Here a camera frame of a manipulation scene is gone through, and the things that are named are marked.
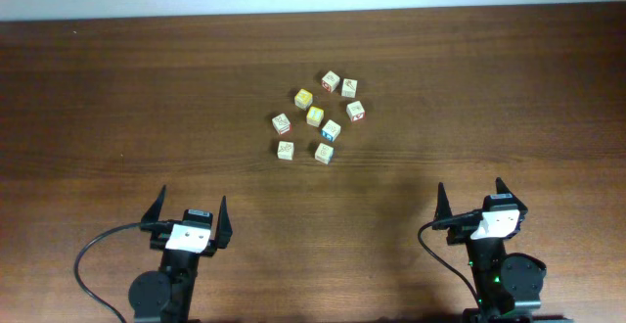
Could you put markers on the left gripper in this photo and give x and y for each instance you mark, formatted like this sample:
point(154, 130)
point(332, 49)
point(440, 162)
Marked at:
point(156, 231)

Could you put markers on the wooden block fish drawing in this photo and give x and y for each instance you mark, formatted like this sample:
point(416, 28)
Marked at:
point(285, 150)

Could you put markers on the wooden block number drawing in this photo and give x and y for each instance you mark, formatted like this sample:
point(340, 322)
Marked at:
point(324, 153)

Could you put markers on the wooden block blue side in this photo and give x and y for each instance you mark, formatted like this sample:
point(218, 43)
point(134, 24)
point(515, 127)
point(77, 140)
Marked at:
point(330, 130)

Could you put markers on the yellow block with blue bars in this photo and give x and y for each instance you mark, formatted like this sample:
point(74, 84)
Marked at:
point(315, 116)

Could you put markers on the block with red side top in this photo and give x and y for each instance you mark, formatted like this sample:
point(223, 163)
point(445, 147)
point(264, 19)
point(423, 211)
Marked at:
point(330, 81)

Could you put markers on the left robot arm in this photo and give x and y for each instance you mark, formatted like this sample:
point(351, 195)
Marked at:
point(165, 294)

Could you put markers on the wooden block red letter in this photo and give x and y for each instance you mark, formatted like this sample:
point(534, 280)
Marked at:
point(355, 111)

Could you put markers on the plain wooden block top right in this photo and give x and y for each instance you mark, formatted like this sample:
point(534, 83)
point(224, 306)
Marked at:
point(349, 88)

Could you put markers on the wooden block red bordered left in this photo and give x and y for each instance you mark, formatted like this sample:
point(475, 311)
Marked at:
point(281, 124)

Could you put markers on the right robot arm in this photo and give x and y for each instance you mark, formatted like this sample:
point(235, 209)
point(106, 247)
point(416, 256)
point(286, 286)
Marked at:
point(506, 287)

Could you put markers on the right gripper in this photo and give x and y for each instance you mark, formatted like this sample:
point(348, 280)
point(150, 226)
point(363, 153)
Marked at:
point(457, 233)

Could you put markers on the yellow topped block upper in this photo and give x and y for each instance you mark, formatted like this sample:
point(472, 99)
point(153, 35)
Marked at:
point(303, 99)

